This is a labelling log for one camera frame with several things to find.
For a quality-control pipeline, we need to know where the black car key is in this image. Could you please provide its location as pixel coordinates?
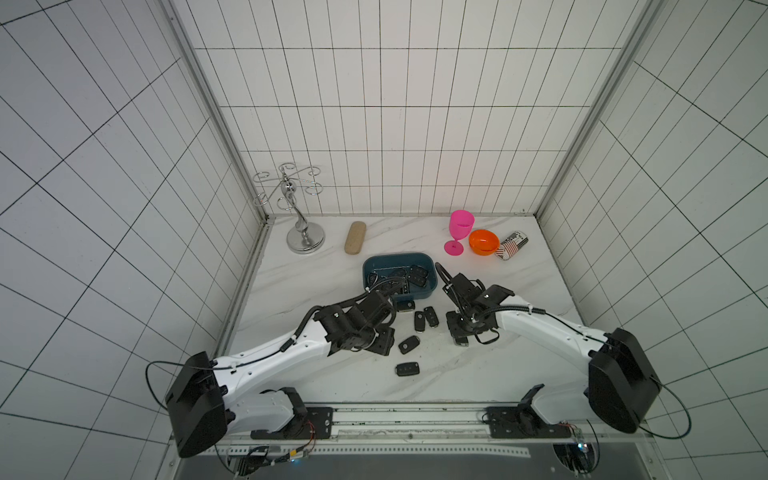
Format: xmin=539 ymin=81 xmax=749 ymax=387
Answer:
xmin=414 ymin=311 xmax=426 ymax=332
xmin=424 ymin=306 xmax=439 ymax=328
xmin=395 ymin=300 xmax=416 ymax=313
xmin=395 ymin=362 xmax=420 ymax=377
xmin=398 ymin=335 xmax=421 ymax=355

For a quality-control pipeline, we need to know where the black car key top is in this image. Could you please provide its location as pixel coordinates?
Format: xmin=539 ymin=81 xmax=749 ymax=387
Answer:
xmin=395 ymin=300 xmax=416 ymax=313

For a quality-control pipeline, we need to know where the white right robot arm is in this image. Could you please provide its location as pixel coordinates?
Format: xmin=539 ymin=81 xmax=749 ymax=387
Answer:
xmin=437 ymin=267 xmax=667 ymax=434

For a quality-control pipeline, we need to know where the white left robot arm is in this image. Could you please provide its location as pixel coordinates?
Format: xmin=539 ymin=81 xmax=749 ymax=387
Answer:
xmin=163 ymin=290 xmax=396 ymax=458

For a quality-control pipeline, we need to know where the teal storage box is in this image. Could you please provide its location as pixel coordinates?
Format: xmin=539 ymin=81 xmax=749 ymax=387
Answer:
xmin=362 ymin=252 xmax=438 ymax=301

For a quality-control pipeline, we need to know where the orange plastic bowl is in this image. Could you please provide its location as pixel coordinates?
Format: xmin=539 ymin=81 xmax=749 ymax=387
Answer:
xmin=468 ymin=229 xmax=500 ymax=256

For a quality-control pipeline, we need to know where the striped drink can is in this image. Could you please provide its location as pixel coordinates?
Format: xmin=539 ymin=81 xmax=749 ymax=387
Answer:
xmin=495 ymin=231 xmax=529 ymax=261

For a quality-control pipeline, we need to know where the beige glasses case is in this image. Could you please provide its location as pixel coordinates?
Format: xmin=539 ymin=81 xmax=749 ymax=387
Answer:
xmin=344 ymin=221 xmax=367 ymax=255

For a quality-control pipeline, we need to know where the pink plastic goblet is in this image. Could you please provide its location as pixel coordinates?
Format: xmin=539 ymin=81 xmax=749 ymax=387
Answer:
xmin=444 ymin=210 xmax=475 ymax=256

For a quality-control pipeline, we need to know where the silver metal cup stand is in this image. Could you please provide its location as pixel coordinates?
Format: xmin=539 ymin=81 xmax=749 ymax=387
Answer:
xmin=251 ymin=162 xmax=326 ymax=255

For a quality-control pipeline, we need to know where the aluminium mounting rail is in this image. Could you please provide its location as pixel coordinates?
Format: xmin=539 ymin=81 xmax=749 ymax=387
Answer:
xmin=173 ymin=401 xmax=652 ymax=460

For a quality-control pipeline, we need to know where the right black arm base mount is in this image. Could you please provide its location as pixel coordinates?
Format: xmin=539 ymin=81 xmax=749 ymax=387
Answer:
xmin=481 ymin=384 xmax=572 ymax=439

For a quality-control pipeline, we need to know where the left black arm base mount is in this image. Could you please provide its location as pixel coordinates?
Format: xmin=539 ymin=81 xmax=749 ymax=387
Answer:
xmin=250 ymin=387 xmax=334 ymax=440

